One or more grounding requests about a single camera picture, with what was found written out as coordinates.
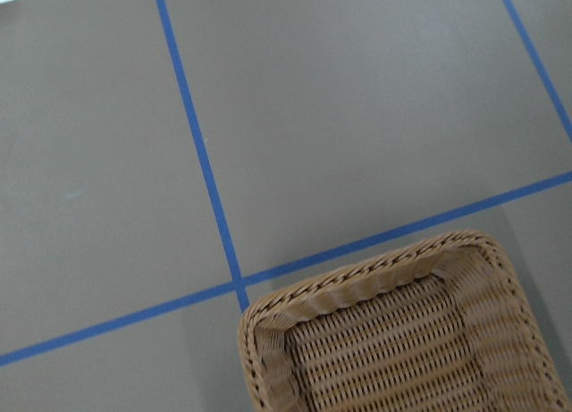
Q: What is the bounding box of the brown wicker basket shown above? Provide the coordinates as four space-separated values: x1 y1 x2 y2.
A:
238 230 571 411

